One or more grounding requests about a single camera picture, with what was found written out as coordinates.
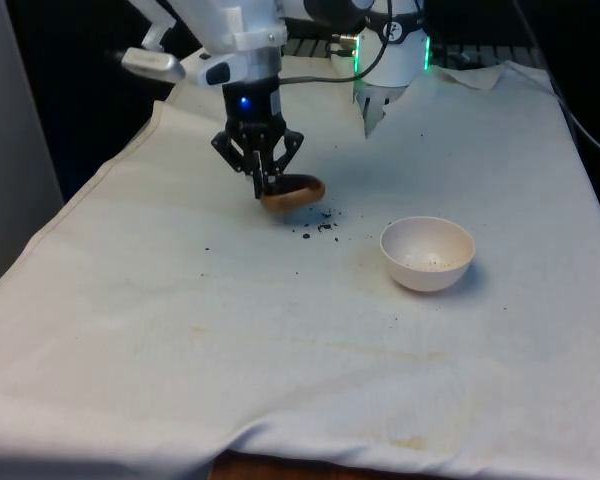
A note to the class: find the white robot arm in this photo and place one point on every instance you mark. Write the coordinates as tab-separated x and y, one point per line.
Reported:
220	25

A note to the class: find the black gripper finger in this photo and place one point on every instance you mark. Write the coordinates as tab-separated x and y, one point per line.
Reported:
286	147
240	152

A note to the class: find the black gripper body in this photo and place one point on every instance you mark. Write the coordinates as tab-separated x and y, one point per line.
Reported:
252	105

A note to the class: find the spilled coffee bean bits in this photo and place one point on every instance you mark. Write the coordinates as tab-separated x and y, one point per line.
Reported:
324	214

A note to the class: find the white bowl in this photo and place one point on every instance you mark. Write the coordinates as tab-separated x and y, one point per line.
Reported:
430	272

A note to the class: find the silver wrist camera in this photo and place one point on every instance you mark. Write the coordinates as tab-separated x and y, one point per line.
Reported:
152	62

